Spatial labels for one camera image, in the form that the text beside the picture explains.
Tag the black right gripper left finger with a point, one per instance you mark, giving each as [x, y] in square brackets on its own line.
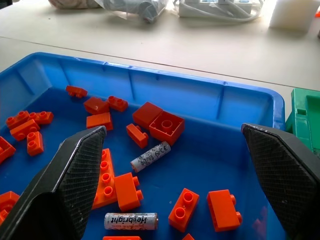
[60, 180]

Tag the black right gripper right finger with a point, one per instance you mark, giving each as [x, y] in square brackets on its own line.
[285, 175]

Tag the green plastic container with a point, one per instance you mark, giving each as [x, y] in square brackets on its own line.
[303, 117]

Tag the orange four-stud plastic brick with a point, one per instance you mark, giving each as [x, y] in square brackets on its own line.
[106, 180]

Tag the silver Heybright battery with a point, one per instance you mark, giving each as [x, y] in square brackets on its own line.
[131, 221]

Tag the blue plastic tray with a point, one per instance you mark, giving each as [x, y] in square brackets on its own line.
[200, 162]

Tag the white battery with small print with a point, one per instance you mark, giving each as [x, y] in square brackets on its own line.
[150, 156]

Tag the pink cloth bundle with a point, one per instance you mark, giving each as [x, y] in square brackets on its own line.
[72, 3]

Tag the clear plastic bag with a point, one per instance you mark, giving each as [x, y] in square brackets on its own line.
[140, 8]

